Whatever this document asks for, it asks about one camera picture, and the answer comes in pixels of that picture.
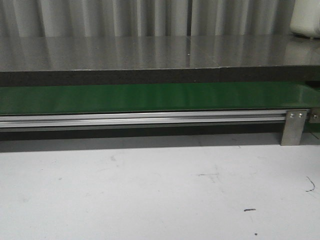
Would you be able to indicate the green conveyor belt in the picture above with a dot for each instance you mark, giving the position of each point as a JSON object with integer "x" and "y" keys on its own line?
{"x": 84, "y": 99}

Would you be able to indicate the right conveyor end plate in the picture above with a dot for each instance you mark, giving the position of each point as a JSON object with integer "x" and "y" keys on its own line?
{"x": 314, "y": 117}

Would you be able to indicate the white appliance on counter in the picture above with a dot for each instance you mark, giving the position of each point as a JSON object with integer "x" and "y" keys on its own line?
{"x": 305, "y": 20}

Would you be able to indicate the aluminium conveyor frame rail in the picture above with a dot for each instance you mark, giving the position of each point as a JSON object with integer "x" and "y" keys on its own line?
{"x": 70, "y": 121}

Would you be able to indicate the right steel support bracket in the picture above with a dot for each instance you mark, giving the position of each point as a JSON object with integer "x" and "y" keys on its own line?
{"x": 293, "y": 127}

